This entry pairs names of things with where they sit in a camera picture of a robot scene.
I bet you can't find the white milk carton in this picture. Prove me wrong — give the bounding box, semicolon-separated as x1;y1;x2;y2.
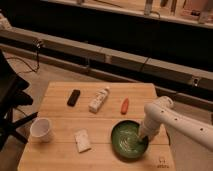
89;87;110;113

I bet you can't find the black office chair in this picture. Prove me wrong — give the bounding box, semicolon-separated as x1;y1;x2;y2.
0;50;37;151

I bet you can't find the black cable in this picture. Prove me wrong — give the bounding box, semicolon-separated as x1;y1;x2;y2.
4;39;45;75

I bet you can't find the black rectangular bar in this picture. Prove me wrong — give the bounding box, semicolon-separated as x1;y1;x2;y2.
67;89;80;107

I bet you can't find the green ceramic bowl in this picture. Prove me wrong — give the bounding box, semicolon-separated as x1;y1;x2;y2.
111;120;149;160

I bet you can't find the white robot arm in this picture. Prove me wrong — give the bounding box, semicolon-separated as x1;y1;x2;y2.
138;96;213;151

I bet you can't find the white paper cup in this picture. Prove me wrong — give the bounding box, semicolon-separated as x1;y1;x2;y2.
30;118;53;142

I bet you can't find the orange carrot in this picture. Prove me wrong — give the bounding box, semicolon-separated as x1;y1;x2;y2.
121;98;129;114

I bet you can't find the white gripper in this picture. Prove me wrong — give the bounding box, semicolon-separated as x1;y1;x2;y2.
138;118;160;141

